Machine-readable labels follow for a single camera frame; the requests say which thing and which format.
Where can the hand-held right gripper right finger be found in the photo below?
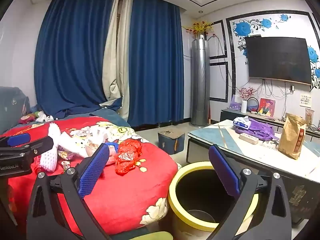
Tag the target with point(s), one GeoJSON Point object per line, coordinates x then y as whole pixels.
{"type": "Point", "coordinates": [223, 172]}

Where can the white foam net sleeve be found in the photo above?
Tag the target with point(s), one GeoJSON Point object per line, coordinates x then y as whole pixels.
{"type": "Point", "coordinates": [48, 161]}

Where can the silver tower air conditioner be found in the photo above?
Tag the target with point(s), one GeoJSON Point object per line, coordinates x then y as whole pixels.
{"type": "Point", "coordinates": [200, 80]}

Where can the tan packet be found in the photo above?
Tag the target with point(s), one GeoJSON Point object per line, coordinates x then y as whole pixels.
{"type": "Point", "coordinates": [309, 116]}

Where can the grey printed cushion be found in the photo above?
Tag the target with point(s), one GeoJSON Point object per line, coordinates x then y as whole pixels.
{"type": "Point", "coordinates": [12, 105]}

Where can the round sand art ornament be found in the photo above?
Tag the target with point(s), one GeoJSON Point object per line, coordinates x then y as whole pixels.
{"type": "Point", "coordinates": [253, 105]}

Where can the blue curtain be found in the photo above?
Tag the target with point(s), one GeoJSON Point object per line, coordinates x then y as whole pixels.
{"type": "Point", "coordinates": [155, 55]}
{"type": "Point", "coordinates": [70, 55]}

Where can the yellow artificial flowers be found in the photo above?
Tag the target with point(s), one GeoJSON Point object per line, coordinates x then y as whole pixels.
{"type": "Point", "coordinates": [197, 26]}

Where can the black wall television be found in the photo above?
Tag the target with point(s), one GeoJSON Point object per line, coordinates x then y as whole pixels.
{"type": "Point", "coordinates": [277, 60]}

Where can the white plastic bag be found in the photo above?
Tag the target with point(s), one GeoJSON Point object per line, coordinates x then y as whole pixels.
{"type": "Point", "coordinates": [75, 142]}

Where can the white paper wall note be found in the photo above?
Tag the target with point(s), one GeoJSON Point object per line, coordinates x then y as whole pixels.
{"type": "Point", "coordinates": [306, 100]}

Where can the blue flower wall decal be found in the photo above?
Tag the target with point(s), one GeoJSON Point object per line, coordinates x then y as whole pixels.
{"type": "Point", "coordinates": [241, 27]}

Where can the marble top coffee table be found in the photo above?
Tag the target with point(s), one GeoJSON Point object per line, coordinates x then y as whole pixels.
{"type": "Point", "coordinates": [217, 135]}

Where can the white vase with pink flowers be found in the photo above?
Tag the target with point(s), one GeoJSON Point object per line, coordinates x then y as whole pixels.
{"type": "Point", "coordinates": [243, 107]}

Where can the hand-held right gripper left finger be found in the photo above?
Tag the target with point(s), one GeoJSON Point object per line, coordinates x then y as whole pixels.
{"type": "Point", "coordinates": [93, 170]}

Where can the red floral blanket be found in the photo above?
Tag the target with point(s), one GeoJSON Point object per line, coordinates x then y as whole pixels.
{"type": "Point", "coordinates": [112, 192]}

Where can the blue cardboard box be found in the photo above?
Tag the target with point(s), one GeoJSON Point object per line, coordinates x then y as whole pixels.
{"type": "Point", "coordinates": [170, 142]}

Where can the white tissue pack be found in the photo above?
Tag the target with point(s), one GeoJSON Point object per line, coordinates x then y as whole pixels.
{"type": "Point", "coordinates": [241, 123]}

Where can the navy striped bedding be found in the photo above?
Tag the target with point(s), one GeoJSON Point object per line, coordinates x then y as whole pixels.
{"type": "Point", "coordinates": [111, 103]}

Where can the brown paper bag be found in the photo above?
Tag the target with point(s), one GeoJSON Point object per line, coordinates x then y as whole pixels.
{"type": "Point", "coordinates": [291, 140]}

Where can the beige curtain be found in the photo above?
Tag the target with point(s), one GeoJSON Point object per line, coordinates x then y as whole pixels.
{"type": "Point", "coordinates": [115, 55]}

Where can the yellow trash bin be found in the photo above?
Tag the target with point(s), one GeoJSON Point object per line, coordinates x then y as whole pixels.
{"type": "Point", "coordinates": [180, 220]}

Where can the black television stand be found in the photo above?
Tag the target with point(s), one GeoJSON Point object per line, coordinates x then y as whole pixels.
{"type": "Point", "coordinates": [226, 116]}

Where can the colourful framed painting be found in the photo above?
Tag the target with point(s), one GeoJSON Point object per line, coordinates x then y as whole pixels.
{"type": "Point", "coordinates": [266, 107]}

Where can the white plush toy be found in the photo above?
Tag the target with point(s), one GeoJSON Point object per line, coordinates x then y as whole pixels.
{"type": "Point", "coordinates": [45, 117]}

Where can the small white camera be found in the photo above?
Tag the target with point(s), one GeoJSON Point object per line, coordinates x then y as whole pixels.
{"type": "Point", "coordinates": [200, 36]}

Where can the white power strip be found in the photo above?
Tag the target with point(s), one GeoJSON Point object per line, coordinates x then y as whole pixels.
{"type": "Point", "coordinates": [248, 138]}

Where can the red plastic bag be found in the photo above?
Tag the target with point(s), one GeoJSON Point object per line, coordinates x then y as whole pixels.
{"type": "Point", "coordinates": [127, 155]}

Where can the blue crumpled plastic bag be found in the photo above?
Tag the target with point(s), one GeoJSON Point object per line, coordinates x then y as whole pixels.
{"type": "Point", "coordinates": [113, 145]}

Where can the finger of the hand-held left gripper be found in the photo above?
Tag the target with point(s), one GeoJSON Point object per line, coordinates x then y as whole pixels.
{"type": "Point", "coordinates": [18, 140]}
{"type": "Point", "coordinates": [42, 143]}

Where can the red yellow plush toy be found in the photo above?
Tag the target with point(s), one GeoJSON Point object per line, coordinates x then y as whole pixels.
{"type": "Point", "coordinates": [27, 117]}

